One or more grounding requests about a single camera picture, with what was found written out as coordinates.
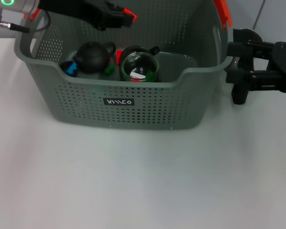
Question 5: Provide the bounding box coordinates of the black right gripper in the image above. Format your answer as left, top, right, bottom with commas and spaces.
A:
225, 40, 286, 94

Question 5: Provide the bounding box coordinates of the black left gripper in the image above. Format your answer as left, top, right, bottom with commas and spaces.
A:
37, 0, 134, 31

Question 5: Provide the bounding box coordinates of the green toy plate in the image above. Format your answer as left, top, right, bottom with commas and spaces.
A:
103, 62, 115, 76

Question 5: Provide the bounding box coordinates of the long white toy brick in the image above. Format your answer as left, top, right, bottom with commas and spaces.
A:
130, 71, 146, 81

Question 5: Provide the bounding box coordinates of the blue toy plate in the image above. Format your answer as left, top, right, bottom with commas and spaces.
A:
66, 62, 79, 75

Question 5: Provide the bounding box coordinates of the small black ceramic teacup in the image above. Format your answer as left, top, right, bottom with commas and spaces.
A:
59, 60, 80, 77

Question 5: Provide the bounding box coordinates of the grey perforated storage bin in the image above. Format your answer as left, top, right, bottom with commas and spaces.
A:
13, 0, 234, 131

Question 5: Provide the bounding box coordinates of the black ceramic teapot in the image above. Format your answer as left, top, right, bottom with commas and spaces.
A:
73, 41, 117, 73

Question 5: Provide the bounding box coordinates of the glass pitcher with black handle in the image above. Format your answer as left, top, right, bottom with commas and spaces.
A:
225, 28, 264, 105

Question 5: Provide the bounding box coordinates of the grey left gripper cable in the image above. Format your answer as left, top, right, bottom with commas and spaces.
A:
0, 10, 51, 33

